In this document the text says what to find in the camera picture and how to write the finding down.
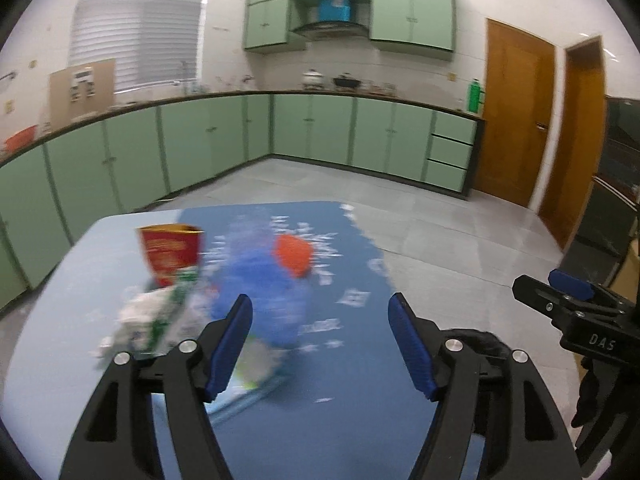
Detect white pot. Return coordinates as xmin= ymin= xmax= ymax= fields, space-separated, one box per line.
xmin=302 ymin=70 xmax=326 ymax=91

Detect cardboard box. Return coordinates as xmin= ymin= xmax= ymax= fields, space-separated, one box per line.
xmin=49 ymin=58 xmax=116 ymax=130

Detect green white snack wrapper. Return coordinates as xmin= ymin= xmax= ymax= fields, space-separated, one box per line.
xmin=143 ymin=266 xmax=216 ymax=354

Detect blue box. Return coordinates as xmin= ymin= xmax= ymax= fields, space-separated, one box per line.
xmin=318 ymin=0 xmax=352 ymax=22

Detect green thermos bottle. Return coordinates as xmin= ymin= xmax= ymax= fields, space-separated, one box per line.
xmin=466 ymin=78 xmax=485 ymax=115

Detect window blind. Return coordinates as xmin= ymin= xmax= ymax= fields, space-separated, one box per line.
xmin=68 ymin=0 xmax=207 ymax=91

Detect orange basin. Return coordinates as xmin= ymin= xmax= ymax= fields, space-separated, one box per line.
xmin=4 ymin=125 xmax=37 ymax=154

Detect range hood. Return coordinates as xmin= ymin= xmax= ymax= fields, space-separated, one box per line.
xmin=293 ymin=21 xmax=369 ymax=41

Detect green lower cabinets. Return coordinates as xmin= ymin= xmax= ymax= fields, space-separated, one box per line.
xmin=1 ymin=91 xmax=485 ymax=304

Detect black wok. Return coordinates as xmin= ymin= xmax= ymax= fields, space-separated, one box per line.
xmin=333 ymin=74 xmax=361 ymax=91

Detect blue plastic bag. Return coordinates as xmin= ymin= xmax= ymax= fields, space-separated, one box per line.
xmin=209 ymin=211 xmax=311 ymax=348

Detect red paper cup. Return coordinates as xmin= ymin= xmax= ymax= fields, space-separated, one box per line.
xmin=138 ymin=223 xmax=204 ymax=287

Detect crumpled white paper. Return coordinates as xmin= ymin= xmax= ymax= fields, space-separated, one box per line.
xmin=90 ymin=287 xmax=172 ymax=359

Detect wooden door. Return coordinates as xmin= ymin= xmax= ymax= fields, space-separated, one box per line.
xmin=474 ymin=20 xmax=555 ymax=207
xmin=538 ymin=36 xmax=606 ymax=250

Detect light blue wrapper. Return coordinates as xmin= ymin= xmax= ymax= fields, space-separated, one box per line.
xmin=205 ymin=338 xmax=294 ymax=426

